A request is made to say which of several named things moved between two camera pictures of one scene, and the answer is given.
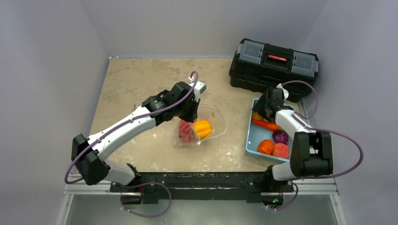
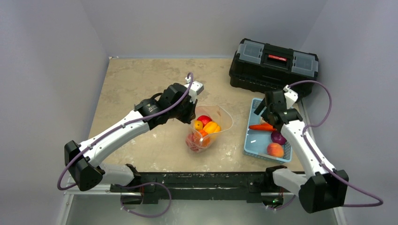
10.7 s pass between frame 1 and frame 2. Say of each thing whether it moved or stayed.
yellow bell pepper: moved
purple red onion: stayed
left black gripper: stayed
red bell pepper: moved
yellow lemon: moved
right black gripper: stayed
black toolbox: stayed
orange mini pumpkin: moved
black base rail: stayed
